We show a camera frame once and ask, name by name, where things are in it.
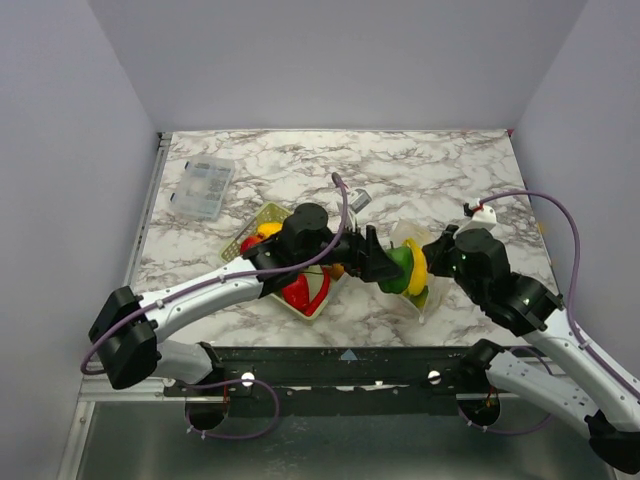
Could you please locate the red chili pepper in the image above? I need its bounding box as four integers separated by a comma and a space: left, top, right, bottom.
304, 267, 331, 317

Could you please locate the yellow banana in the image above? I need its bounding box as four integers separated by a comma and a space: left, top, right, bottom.
403, 238, 428, 297

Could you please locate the green bell pepper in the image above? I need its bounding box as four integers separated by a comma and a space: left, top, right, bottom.
378, 246, 414, 294

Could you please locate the clear zip top bag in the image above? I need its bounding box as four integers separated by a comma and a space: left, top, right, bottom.
389, 219, 451, 324

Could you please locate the red apple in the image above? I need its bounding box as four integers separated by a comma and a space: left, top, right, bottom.
239, 235, 263, 254

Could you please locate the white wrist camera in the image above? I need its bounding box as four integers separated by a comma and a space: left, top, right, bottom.
460, 199, 497, 231
349, 188, 372, 213

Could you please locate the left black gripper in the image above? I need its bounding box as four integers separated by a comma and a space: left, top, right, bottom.
298, 216, 404, 281

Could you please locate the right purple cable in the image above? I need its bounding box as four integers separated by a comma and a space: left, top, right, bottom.
462, 189, 640, 437

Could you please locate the clear plastic parts box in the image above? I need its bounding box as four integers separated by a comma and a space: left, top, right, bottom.
170, 155, 235, 221

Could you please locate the aluminium extrusion rail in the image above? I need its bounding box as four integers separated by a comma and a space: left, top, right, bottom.
78, 363, 186, 403

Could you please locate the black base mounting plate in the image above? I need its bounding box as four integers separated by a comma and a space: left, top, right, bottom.
103, 344, 551, 419

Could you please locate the red bell pepper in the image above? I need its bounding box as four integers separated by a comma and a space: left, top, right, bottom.
281, 273, 310, 311

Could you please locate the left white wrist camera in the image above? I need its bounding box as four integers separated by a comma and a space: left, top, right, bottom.
349, 188, 372, 213

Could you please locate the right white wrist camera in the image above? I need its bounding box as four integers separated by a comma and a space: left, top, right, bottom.
460, 199, 497, 231

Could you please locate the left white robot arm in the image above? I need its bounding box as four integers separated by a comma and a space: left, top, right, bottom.
88, 203, 404, 395

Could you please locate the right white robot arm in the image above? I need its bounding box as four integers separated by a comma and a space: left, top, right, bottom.
422, 225, 639, 474

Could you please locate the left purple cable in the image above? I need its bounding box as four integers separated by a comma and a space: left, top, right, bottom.
79, 172, 350, 441

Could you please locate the pale green plastic basket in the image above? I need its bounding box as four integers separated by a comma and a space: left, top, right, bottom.
219, 202, 348, 324

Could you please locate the purple cable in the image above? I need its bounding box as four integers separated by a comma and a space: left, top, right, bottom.
79, 172, 350, 441
462, 189, 640, 437

